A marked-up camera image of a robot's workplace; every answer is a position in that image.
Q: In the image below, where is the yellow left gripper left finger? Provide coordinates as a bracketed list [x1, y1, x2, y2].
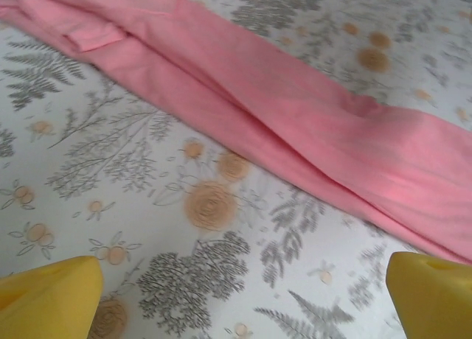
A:
[0, 255, 104, 339]

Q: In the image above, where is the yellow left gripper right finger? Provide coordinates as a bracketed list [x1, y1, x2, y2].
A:
[387, 251, 472, 339]

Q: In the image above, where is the pink t-shirt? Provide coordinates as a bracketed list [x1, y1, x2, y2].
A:
[0, 0, 472, 265]

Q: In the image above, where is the floral patterned tablecloth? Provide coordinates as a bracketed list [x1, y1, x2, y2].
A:
[0, 0, 472, 339]

